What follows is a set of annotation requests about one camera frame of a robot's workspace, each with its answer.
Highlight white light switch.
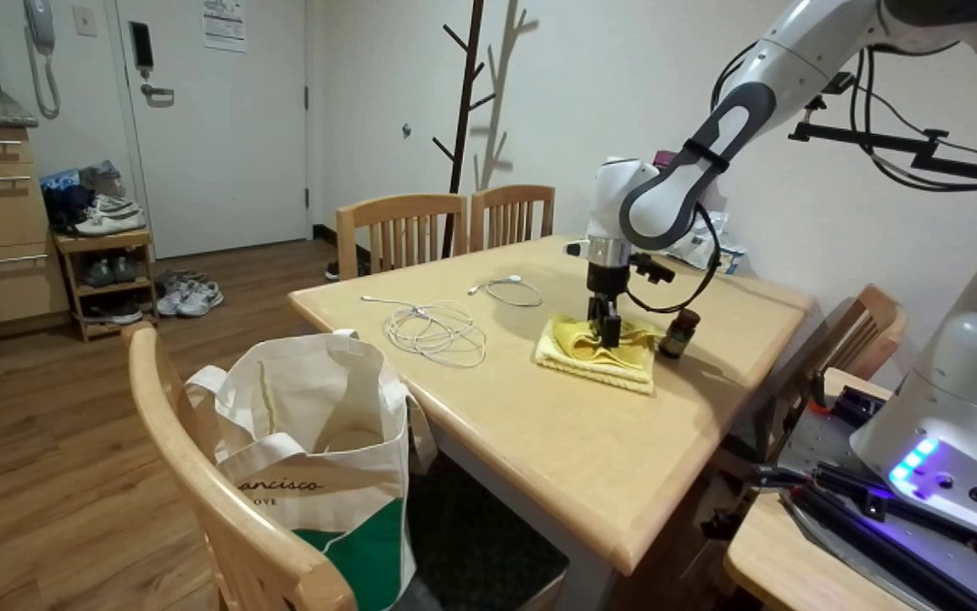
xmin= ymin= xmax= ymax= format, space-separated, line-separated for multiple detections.
xmin=68 ymin=4 xmax=101 ymax=40

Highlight yellow patterned towel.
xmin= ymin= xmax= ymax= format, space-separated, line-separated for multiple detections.
xmin=532 ymin=312 xmax=664 ymax=399

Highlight white looped cable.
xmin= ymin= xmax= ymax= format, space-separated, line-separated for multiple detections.
xmin=464 ymin=267 xmax=548 ymax=312

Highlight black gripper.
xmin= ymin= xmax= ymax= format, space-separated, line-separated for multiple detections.
xmin=585 ymin=260 xmax=633 ymax=349

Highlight white door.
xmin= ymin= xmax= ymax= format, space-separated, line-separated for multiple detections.
xmin=111 ymin=0 xmax=321 ymax=262

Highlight white paper notice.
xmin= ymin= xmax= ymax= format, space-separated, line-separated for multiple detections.
xmin=196 ymin=0 xmax=256 ymax=55

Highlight small brown bottle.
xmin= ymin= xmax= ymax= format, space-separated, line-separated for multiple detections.
xmin=655 ymin=305 xmax=704 ymax=362

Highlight white canvas tote bag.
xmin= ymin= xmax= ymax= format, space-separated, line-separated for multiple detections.
xmin=180 ymin=325 xmax=440 ymax=611

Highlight white sneaker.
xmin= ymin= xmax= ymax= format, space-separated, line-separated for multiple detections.
xmin=172 ymin=279 xmax=227 ymax=322
xmin=153 ymin=271 xmax=205 ymax=312

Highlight small wooden side table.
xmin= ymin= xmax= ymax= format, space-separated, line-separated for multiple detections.
xmin=723 ymin=486 xmax=918 ymax=611

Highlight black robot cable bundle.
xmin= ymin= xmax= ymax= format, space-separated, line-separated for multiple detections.
xmin=846 ymin=40 xmax=977 ymax=198

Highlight wooden shoe rack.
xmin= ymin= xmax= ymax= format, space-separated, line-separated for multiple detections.
xmin=51 ymin=223 xmax=160 ymax=344

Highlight light wooden slat-back chair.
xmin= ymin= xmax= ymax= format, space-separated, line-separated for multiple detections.
xmin=332 ymin=191 xmax=473 ymax=282
xmin=125 ymin=322 xmax=360 ymax=611
xmin=469 ymin=184 xmax=559 ymax=255
xmin=736 ymin=282 xmax=910 ymax=463

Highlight dark wooden coat rack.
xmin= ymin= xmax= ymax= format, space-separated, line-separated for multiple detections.
xmin=428 ymin=0 xmax=491 ymax=262

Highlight white wall phone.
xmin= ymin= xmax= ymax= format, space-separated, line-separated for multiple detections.
xmin=20 ymin=0 xmax=64 ymax=124

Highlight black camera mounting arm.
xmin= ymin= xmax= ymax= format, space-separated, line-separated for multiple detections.
xmin=784 ymin=68 xmax=977 ymax=188

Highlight pile of shoes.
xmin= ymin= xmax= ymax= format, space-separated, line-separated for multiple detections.
xmin=38 ymin=161 xmax=149 ymax=241

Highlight black door lock handle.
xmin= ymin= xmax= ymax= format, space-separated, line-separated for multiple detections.
xmin=129 ymin=19 xmax=178 ymax=114

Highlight wooden drawer cabinet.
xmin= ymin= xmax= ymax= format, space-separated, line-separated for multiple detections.
xmin=0 ymin=94 xmax=75 ymax=341

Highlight black mounting rails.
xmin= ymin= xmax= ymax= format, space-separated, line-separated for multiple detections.
xmin=698 ymin=456 xmax=977 ymax=611

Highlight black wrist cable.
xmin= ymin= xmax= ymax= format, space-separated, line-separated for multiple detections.
xmin=621 ymin=201 xmax=731 ymax=318

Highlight white coiled charging cable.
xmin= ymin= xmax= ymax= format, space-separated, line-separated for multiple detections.
xmin=356 ymin=288 xmax=491 ymax=373

